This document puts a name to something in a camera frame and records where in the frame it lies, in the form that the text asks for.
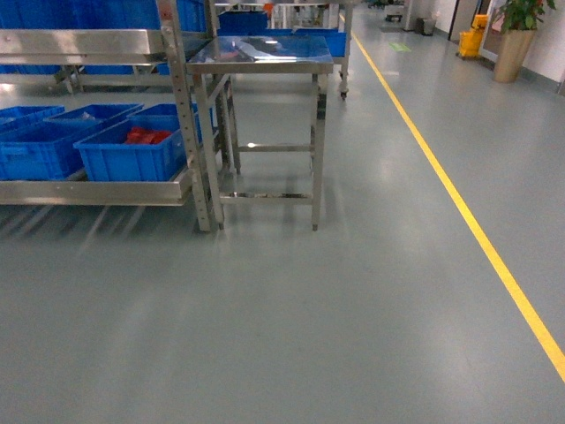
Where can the stainless steel shelf rack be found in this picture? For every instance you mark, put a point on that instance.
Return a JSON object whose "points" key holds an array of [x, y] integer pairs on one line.
{"points": [[119, 46]]}

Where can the yellow mop bucket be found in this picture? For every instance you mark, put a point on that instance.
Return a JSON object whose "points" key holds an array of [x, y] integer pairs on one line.
{"points": [[470, 40]]}

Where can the potted green plant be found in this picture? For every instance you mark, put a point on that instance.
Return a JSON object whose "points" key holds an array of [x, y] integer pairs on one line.
{"points": [[521, 15]]}

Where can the tan plant pot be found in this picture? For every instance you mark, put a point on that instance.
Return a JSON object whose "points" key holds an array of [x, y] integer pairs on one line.
{"points": [[513, 50]]}

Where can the blue bin behind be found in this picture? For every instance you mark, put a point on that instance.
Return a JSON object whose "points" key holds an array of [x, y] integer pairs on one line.
{"points": [[103, 114]]}

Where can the blue bin with red parts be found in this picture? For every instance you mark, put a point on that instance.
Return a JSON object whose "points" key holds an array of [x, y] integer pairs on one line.
{"points": [[107, 158]]}

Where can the rear steel cart rack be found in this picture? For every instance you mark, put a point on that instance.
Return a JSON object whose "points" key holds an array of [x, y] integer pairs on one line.
{"points": [[329, 19]]}

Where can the red bubble wrap parts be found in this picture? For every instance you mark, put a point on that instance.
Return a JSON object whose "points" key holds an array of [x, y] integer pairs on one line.
{"points": [[143, 136]]}

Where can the stainless steel side table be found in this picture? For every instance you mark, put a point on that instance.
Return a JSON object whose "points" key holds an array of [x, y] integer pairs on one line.
{"points": [[272, 92]]}

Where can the blue plastic bin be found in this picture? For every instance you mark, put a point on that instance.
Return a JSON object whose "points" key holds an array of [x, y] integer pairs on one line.
{"points": [[44, 151]]}

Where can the blue bin rear right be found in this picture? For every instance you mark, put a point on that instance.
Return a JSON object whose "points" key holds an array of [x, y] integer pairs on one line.
{"points": [[166, 113]]}

